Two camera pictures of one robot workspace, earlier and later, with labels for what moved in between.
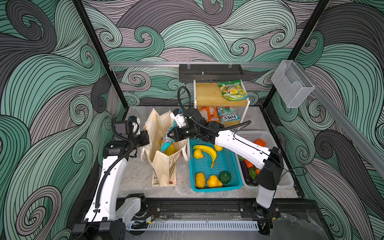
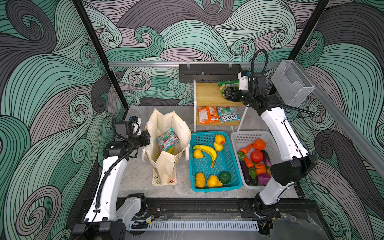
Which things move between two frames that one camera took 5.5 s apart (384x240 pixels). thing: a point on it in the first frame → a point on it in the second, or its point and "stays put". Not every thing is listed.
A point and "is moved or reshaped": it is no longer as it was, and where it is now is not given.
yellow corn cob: (200, 180) stays put
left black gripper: (144, 135) stays put
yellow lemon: (218, 148) stays put
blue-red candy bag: (167, 140) is moved or reshaped
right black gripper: (178, 135) → (235, 91)
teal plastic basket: (208, 173) stays put
